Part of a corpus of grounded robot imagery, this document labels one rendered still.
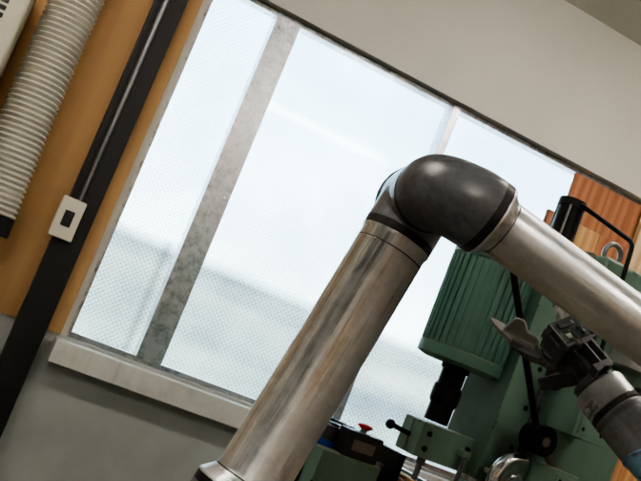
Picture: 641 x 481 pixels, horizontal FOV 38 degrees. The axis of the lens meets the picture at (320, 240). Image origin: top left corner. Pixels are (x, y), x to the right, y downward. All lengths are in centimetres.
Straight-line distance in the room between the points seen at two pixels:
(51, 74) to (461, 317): 155
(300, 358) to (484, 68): 231
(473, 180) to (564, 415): 74
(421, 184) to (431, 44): 215
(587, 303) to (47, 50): 196
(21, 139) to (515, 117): 179
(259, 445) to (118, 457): 182
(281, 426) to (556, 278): 44
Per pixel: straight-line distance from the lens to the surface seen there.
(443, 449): 189
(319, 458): 172
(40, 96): 286
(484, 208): 128
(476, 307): 183
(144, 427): 314
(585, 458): 203
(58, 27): 290
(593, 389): 157
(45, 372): 307
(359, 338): 136
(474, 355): 183
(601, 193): 370
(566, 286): 134
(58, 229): 292
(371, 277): 136
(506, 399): 191
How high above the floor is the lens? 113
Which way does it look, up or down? 6 degrees up
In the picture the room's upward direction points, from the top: 22 degrees clockwise
